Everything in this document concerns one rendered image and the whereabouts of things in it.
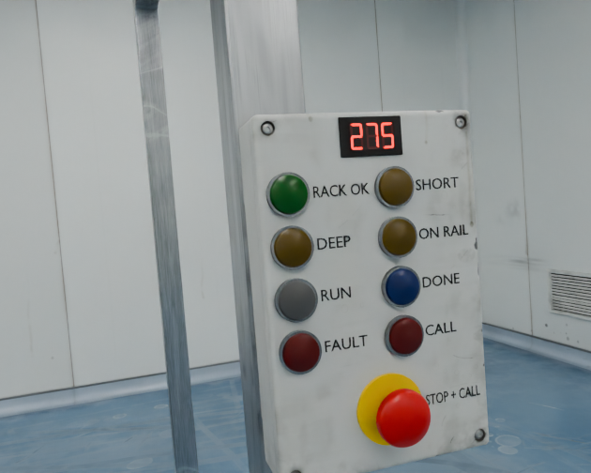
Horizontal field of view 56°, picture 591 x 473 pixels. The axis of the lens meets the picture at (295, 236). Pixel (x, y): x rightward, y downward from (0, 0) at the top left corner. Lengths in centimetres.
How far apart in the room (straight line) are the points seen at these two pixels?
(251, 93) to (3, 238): 352
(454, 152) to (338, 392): 20
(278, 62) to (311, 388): 25
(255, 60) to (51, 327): 356
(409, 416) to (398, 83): 420
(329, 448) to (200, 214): 354
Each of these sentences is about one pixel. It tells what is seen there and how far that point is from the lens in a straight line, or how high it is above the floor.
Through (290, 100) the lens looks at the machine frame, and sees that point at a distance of 45.
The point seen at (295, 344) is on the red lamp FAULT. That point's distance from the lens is 38.
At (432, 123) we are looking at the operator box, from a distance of 43.
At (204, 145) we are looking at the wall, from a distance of 395.
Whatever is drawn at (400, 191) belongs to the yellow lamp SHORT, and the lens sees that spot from 40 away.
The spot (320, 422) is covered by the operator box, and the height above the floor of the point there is 100.
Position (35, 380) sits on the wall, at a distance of 402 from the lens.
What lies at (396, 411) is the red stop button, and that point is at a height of 101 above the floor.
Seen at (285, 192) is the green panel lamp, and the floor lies 116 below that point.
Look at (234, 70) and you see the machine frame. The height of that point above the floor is 126.
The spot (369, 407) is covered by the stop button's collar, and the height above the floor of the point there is 100.
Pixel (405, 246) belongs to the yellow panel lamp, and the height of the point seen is 112.
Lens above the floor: 115
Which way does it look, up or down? 3 degrees down
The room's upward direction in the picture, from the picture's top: 4 degrees counter-clockwise
